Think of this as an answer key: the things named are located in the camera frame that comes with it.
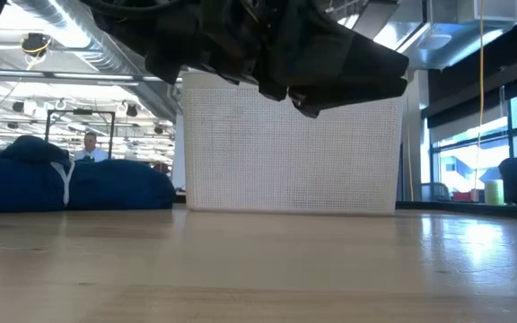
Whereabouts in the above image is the white perforated plastic basket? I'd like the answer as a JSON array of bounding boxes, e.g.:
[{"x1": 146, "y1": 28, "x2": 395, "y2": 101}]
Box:
[{"x1": 180, "y1": 71, "x2": 406, "y2": 216}]

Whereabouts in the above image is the metal ceiling vent unit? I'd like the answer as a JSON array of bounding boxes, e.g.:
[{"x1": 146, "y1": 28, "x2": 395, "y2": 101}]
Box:
[{"x1": 404, "y1": 0, "x2": 517, "y2": 71}]

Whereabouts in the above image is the grey mesh chair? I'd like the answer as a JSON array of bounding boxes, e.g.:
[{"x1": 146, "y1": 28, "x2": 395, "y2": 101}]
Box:
[{"x1": 419, "y1": 182, "x2": 451, "y2": 202}]

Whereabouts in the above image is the pale green roll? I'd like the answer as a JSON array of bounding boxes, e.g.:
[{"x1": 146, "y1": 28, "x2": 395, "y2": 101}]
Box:
[{"x1": 484, "y1": 179, "x2": 505, "y2": 206}]

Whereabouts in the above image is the navy bean bag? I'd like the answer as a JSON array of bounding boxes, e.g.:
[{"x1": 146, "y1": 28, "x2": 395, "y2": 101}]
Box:
[
  {"x1": 0, "y1": 135, "x2": 72, "y2": 214},
  {"x1": 66, "y1": 159, "x2": 178, "y2": 211}
]

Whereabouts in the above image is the silver ceiling duct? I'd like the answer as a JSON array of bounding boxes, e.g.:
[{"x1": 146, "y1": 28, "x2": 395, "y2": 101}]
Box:
[{"x1": 11, "y1": 0, "x2": 183, "y2": 122}]

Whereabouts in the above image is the black metal frame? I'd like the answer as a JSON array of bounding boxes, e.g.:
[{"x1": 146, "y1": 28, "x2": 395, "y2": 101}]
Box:
[{"x1": 45, "y1": 109, "x2": 117, "y2": 161}]

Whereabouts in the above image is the long ceiling light rail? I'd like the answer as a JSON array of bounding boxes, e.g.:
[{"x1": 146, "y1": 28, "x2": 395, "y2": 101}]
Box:
[{"x1": 0, "y1": 69, "x2": 183, "y2": 86}]

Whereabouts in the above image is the black table frame rail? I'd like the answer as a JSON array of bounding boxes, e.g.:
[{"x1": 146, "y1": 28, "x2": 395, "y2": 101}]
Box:
[{"x1": 395, "y1": 200, "x2": 517, "y2": 222}]

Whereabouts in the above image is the ceiling cable reel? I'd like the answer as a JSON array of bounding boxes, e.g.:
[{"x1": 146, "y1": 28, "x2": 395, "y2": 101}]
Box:
[{"x1": 19, "y1": 32, "x2": 54, "y2": 59}]

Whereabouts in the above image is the white strap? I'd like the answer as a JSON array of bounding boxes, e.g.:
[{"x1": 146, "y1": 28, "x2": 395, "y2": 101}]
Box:
[{"x1": 50, "y1": 160, "x2": 76, "y2": 207}]

